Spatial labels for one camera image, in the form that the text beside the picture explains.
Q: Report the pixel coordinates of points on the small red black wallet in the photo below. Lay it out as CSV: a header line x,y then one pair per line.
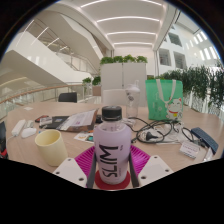
x,y
41,118

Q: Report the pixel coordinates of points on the dark blue flat case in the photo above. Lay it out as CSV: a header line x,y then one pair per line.
x,y
204,138

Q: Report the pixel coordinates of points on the blue grey chair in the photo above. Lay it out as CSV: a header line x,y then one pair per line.
x,y
2,138

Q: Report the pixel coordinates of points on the colourful sticker sheet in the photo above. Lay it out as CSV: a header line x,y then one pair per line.
x,y
85,136

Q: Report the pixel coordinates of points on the black chair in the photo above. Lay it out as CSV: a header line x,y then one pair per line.
x,y
67,97

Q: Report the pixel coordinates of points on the green tote bag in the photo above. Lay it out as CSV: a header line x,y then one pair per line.
x,y
164,100

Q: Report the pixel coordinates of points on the green hedge planter row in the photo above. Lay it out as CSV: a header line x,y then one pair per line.
x,y
196,85

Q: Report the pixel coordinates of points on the clear shaker bottle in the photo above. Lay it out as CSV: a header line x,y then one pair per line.
x,y
132,100

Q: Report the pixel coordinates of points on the white cabinet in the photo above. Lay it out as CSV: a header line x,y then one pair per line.
x,y
123,80

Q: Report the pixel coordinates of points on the small green potted plants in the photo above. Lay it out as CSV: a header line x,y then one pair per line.
x,y
92,81

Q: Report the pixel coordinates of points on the white paper slip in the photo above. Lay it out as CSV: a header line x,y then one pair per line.
x,y
28,108

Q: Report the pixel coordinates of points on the white computer mouse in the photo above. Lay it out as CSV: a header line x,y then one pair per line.
x,y
28,132

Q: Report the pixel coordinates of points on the small white box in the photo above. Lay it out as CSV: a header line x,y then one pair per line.
x,y
189,149

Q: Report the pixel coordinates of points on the pink drink bottle black cap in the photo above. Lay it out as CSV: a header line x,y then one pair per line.
x,y
112,150

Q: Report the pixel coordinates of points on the white rectangular power adapter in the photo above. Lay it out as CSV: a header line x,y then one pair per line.
x,y
18,127

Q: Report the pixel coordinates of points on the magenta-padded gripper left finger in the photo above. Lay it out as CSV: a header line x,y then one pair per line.
x,y
71,171

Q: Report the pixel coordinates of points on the green cabinet plant row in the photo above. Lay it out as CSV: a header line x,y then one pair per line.
x,y
123,59

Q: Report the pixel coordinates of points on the white chair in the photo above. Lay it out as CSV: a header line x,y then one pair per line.
x,y
113,97

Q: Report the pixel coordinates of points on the pale yellow mug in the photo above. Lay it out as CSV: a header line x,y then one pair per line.
x,y
51,147

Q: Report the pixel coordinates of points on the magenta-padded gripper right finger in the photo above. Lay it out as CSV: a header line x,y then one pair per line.
x,y
153,170

